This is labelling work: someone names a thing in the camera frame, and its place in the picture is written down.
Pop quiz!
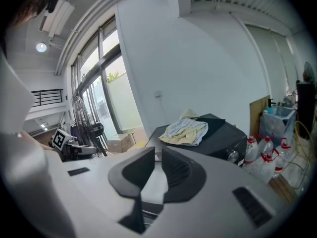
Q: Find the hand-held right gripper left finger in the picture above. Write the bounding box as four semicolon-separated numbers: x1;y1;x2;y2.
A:
108;146;156;199

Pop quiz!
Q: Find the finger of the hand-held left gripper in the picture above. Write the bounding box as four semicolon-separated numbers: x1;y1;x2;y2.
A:
79;145;99;155

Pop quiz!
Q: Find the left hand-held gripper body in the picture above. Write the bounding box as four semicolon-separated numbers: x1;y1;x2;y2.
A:
52;128;80;158

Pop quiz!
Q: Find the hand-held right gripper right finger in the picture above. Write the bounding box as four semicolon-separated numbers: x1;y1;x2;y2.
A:
162;147;207;203

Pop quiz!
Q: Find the person's left forearm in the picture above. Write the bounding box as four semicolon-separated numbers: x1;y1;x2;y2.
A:
22;131;62;162

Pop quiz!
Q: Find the large black floor fan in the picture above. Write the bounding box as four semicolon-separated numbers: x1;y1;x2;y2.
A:
71;96;108;157

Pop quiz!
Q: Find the brown cardboard box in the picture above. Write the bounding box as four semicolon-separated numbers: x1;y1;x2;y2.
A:
106;132;136;153

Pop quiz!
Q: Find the pale yellow cloth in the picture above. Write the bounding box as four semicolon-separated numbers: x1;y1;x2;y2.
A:
158;109;209;146

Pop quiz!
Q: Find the black balcony railing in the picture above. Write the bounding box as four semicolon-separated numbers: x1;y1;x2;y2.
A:
31;88;64;108

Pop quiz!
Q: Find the black square table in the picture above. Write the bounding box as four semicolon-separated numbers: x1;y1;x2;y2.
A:
146;113;248;168

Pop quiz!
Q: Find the silver control knob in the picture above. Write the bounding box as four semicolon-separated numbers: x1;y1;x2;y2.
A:
227;149;240;162

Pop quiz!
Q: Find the white checked cloth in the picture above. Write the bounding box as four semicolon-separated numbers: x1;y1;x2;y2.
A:
165;118;209;146

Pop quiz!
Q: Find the clear water jug red cap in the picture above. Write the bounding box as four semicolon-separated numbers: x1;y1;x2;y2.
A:
244;135;260;167
250;149;279;183
257;135;274;156
272;137;292;179

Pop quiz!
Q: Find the leaning wooden board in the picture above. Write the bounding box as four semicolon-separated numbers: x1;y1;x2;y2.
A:
249;95;272;138

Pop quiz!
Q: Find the slatted wooden floor board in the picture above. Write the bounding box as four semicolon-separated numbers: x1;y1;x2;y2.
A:
268;175;298;203

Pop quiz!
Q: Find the clear plastic storage bin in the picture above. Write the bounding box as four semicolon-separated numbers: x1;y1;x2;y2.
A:
259;105;297;143

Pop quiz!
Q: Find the white ceiling air conditioner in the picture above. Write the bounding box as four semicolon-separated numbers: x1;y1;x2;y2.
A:
39;0;75;38

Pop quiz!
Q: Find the black box cabinet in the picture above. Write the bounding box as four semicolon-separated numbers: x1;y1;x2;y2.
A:
296;81;317;140

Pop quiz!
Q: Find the small standing fan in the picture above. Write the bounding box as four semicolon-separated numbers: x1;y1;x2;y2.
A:
303;61;317;84

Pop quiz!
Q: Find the black window frame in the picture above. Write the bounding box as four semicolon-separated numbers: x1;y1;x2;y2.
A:
71;15;147;156

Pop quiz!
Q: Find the yellow wire chair frame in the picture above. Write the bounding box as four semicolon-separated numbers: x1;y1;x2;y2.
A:
284;120;317;190

